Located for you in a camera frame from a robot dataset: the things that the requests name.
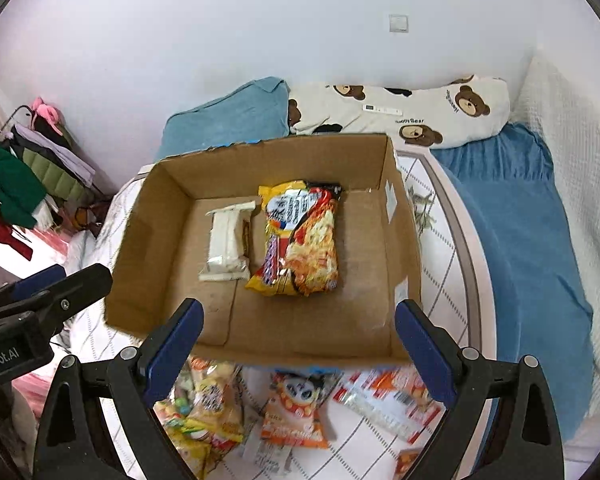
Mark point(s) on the teal blue pillow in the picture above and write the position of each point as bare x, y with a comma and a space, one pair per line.
256, 111

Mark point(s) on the blue bed sheet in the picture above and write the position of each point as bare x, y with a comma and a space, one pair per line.
507, 184

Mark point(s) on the cardboard milk box blue print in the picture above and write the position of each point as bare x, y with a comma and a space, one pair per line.
166, 242

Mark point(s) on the bear print pillow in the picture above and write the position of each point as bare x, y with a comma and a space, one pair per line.
466, 110

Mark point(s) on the yellow panda snack bag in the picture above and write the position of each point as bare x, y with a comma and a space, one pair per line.
201, 449

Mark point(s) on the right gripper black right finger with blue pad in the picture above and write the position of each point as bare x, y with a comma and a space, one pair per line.
499, 420

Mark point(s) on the yellow instant noodle packet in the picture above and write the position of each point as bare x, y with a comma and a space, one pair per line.
300, 243

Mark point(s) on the yellow green snack bag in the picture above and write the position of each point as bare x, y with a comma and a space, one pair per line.
215, 403

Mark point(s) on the white grey label snack packet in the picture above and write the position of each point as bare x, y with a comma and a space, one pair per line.
269, 457

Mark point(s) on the orange panda snack bag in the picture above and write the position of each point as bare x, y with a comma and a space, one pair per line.
291, 414
404, 462

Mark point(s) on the green candy bag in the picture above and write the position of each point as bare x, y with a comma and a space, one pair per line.
179, 402

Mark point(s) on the white remote control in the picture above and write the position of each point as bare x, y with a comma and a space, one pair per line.
374, 109

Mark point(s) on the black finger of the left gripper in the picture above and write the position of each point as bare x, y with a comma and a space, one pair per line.
64, 299

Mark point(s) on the white wafer snack pack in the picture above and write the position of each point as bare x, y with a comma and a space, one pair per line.
229, 243

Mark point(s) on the pile of clothes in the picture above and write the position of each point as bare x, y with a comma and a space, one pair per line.
51, 208

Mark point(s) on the white patterned quilt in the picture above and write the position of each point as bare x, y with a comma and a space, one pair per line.
456, 293

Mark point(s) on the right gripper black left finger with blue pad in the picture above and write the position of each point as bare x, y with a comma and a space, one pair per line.
73, 438

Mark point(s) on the white wall switch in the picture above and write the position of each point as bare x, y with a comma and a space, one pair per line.
398, 24

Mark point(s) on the red white spicy strip packet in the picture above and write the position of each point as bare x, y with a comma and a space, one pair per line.
396, 400

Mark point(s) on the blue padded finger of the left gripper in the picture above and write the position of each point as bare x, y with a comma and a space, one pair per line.
29, 287

